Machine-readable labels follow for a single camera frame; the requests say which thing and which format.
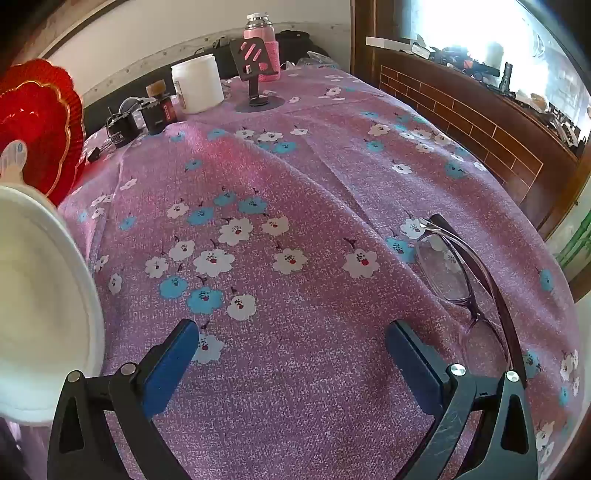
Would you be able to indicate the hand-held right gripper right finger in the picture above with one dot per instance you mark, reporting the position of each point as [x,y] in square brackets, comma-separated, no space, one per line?
[411,364]

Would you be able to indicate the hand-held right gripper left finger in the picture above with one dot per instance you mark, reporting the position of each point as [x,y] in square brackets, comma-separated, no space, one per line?
[171,364]

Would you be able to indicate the white plastic bowl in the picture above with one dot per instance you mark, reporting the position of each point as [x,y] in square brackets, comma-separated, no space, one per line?
[41,300]

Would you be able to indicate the medium red gold-rimmed plate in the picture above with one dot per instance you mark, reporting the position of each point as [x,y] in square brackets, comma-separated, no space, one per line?
[41,134]

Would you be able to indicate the purple floral tablecloth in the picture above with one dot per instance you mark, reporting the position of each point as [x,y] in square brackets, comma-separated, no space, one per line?
[300,207]

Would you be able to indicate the bamboo print glass panel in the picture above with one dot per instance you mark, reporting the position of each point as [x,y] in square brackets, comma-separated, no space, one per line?
[577,249]

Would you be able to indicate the black binder clip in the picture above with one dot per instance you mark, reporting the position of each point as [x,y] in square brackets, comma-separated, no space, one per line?
[98,153]

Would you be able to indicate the black box with white print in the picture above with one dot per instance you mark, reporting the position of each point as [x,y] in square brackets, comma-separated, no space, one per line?
[122,131]

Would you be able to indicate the black box with red label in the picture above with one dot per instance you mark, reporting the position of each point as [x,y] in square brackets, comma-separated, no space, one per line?
[159,115]

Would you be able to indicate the wooden brick-pattern cabinet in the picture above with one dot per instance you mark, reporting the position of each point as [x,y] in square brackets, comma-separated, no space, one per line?
[461,120]

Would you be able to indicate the clear round container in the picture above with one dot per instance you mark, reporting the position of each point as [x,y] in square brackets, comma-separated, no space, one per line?
[131,104]

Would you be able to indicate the black sofa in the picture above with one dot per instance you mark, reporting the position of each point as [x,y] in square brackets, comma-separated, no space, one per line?
[120,94]

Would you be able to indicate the wooden-capped small bottle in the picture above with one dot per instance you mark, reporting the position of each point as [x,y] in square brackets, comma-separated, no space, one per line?
[156,88]

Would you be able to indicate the white plastic jar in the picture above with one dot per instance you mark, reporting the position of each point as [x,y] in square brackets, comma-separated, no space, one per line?
[196,85]

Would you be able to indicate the pile of assorted tools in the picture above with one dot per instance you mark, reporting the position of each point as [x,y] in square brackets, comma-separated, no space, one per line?
[531,92]

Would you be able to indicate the black flashlight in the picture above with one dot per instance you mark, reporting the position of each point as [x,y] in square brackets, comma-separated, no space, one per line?
[506,76]

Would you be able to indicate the black phone stand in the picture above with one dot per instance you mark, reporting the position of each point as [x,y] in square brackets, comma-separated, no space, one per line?
[251,57]

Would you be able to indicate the white paper roll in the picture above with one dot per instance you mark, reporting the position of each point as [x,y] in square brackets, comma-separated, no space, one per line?
[494,54]

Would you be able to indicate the flat white box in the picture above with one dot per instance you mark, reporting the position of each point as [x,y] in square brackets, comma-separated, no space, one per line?
[388,43]

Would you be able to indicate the pink sleeved bottle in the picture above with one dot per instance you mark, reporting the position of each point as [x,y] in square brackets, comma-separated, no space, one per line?
[263,34]

